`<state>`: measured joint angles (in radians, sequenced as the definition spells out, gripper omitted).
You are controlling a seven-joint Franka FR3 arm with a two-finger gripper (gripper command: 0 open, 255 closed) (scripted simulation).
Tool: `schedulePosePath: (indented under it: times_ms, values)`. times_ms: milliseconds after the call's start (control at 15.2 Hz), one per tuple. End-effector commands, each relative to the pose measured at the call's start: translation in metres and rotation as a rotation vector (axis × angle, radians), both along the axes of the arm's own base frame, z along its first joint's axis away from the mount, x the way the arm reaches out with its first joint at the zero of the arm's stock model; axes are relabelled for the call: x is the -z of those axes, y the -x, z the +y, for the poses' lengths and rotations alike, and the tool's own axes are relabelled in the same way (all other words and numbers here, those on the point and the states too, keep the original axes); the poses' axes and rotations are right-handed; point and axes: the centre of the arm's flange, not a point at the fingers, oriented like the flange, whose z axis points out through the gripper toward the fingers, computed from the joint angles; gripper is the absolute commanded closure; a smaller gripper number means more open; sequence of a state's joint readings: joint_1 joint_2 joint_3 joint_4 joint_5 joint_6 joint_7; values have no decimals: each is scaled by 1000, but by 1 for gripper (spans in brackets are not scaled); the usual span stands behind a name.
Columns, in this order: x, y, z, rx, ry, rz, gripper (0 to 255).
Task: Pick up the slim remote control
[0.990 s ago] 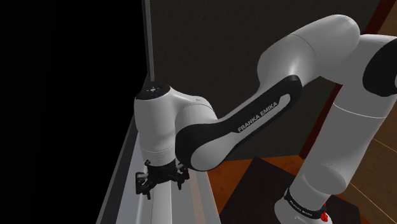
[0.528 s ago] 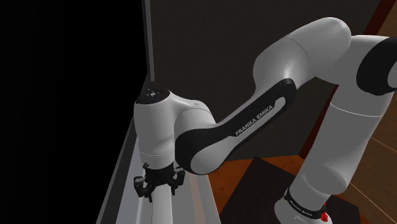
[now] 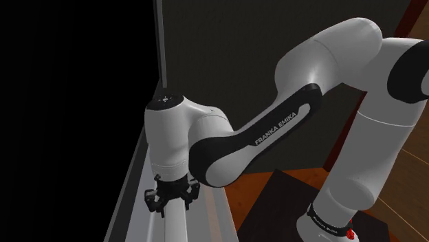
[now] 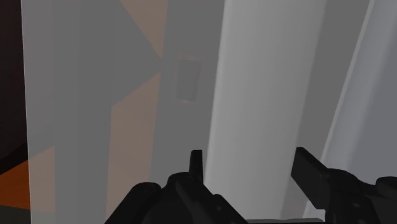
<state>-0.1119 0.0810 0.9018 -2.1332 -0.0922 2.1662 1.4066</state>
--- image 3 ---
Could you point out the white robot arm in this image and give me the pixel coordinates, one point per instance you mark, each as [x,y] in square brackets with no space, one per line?
[335,57]

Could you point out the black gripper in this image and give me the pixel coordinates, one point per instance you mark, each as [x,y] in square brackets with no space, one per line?
[172,189]

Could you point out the dark robot stand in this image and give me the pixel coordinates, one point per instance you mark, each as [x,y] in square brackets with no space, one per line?
[274,207]

